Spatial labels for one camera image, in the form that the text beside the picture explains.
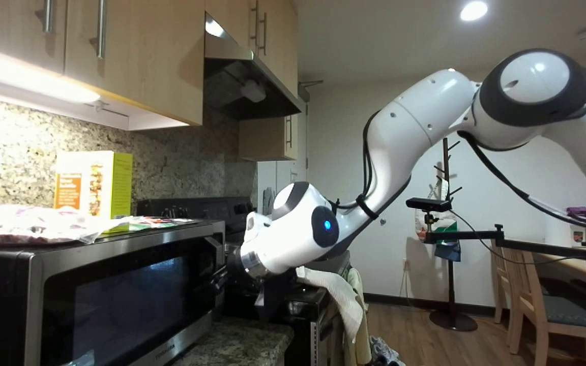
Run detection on microwave door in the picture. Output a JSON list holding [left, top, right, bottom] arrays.
[[25, 222, 228, 366]]

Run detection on microwave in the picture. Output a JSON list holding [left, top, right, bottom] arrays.
[[0, 220, 228, 366]]

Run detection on black stove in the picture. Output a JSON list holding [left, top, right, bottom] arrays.
[[137, 196, 356, 366]]

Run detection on white dish towel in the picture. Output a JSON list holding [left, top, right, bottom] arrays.
[[296, 265, 371, 366]]

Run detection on printed leaflets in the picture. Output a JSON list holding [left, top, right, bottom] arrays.
[[119, 216, 201, 232]]

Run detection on crumpled cloth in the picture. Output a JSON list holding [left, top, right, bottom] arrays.
[[369, 335, 406, 366]]

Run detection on yellow and orange carton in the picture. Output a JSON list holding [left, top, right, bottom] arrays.
[[53, 150, 134, 220]]

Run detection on hanging shopping bag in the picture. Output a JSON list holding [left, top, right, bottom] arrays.
[[415, 179, 462, 263]]

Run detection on black coat rack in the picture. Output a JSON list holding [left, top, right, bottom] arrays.
[[428, 137, 479, 332]]

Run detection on steel range hood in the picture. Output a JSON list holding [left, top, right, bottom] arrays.
[[203, 12, 305, 121]]

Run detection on clear plastic bag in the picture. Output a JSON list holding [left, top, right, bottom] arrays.
[[0, 204, 132, 246]]

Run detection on under-cabinet light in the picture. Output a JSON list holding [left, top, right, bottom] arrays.
[[0, 45, 101, 105]]

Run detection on wooden chair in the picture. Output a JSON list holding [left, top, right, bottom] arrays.
[[490, 241, 586, 366]]

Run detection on wooden dining table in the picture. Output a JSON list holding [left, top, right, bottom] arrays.
[[531, 243, 586, 366]]

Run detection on purple box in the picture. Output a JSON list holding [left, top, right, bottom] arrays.
[[566, 206, 586, 246]]

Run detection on ceiling light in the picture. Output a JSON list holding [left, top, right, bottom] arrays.
[[459, 1, 489, 22]]

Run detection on small wooden wall cabinet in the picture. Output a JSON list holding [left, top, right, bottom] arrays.
[[238, 114, 299, 163]]

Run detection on camera on mount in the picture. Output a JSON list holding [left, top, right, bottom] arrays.
[[405, 197, 586, 278]]

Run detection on narrow wooden wall cabinet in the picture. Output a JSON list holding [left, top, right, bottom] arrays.
[[204, 0, 299, 98]]

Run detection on cabinet door handle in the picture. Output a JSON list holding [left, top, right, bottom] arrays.
[[35, 0, 54, 34], [90, 0, 107, 59]]

